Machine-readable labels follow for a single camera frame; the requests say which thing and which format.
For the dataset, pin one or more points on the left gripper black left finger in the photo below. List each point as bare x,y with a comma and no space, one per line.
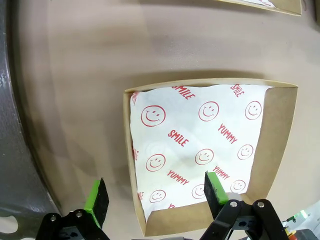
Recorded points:
98,200

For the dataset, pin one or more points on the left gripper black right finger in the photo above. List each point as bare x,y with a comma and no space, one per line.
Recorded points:
216,197

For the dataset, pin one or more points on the white smiley print paper liner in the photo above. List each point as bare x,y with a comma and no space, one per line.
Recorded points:
262,2
190,130

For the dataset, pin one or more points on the brown cardboard tray box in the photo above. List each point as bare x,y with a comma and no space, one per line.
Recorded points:
287,7
277,140

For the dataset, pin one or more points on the dark brown serving tray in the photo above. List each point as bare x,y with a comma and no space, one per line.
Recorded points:
15,125

